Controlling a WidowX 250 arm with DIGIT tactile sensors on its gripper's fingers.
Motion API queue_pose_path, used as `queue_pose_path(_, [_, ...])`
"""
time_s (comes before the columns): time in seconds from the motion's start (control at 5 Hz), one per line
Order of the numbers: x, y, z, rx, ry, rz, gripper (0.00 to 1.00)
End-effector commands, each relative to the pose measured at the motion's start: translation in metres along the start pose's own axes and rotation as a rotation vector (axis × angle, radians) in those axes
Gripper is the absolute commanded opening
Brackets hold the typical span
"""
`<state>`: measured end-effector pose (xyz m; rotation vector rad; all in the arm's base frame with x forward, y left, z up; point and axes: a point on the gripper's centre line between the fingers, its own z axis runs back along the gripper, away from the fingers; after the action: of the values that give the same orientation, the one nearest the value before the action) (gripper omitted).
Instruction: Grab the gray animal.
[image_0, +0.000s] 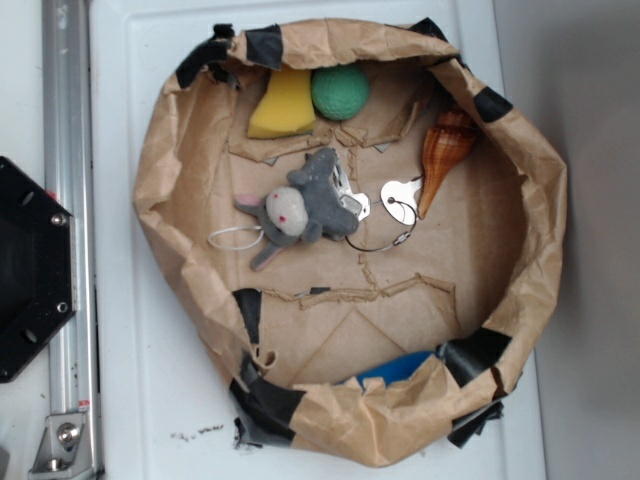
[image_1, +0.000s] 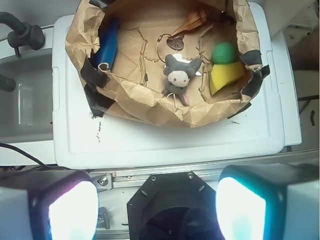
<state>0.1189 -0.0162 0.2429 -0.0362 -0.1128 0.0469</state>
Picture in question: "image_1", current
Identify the gripper black right finger with lit pad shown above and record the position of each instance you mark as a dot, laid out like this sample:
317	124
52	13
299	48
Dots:
269	202

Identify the gripper black left finger with lit pad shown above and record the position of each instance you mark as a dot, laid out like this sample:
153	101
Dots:
48	205

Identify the gray plush animal toy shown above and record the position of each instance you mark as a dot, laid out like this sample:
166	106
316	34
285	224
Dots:
178	75

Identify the white plastic bin lid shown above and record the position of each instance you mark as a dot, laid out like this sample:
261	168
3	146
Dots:
82	141

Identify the white sink basin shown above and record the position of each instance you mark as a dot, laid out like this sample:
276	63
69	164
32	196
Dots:
26	112

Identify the yellow foam wedge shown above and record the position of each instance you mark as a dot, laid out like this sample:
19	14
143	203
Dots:
222	75

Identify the green foam ball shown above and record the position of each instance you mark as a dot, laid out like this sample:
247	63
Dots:
224	53

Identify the black faucet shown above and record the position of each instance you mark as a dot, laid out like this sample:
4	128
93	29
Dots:
22	34

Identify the blue plastic bottle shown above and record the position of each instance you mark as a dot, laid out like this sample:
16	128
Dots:
108	45

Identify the brown crumpled paper bag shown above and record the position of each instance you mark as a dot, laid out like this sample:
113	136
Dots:
132	88

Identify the aluminium extrusion rail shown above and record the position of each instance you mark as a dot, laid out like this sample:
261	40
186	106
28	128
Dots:
108	179

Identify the black octagonal mount plate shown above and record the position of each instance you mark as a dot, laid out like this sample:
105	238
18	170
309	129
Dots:
173	206

